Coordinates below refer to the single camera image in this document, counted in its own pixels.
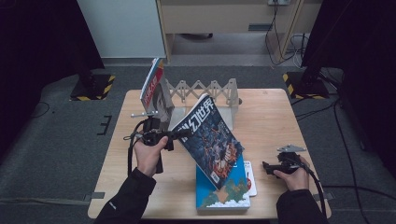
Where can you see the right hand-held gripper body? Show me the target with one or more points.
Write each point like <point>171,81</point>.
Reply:
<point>289,163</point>

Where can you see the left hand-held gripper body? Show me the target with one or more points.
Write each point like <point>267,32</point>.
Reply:
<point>152,130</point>

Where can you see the white caterpillar board book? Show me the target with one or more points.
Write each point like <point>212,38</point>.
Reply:
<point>251,183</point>

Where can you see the dark illustrated magazine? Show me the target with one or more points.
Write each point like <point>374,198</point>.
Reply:
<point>208,140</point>

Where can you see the thick blue book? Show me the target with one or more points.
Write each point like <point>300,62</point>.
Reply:
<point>236,189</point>

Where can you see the grey portrait magazine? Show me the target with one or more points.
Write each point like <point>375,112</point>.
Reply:
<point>152,87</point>

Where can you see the expandable grey metal book rack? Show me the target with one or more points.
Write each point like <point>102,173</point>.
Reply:
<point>226,116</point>

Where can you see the person's right hand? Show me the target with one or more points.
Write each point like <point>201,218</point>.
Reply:
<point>295,180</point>

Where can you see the person's left hand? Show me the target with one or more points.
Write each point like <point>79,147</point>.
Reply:
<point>148,158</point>

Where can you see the grey tape strip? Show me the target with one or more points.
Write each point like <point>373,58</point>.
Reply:
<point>95,196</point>
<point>327,196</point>

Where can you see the striped black stand base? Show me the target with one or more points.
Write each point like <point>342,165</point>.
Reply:
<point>306,87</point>
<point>93,88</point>

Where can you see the white cabinet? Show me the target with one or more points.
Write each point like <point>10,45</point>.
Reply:
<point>124,28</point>

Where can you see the light wooden desk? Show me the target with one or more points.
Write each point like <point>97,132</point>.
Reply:
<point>218,17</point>

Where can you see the black curtain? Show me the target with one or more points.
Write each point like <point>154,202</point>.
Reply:
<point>40,46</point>
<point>364,46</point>

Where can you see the white power strip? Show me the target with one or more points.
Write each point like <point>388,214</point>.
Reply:
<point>279,2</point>

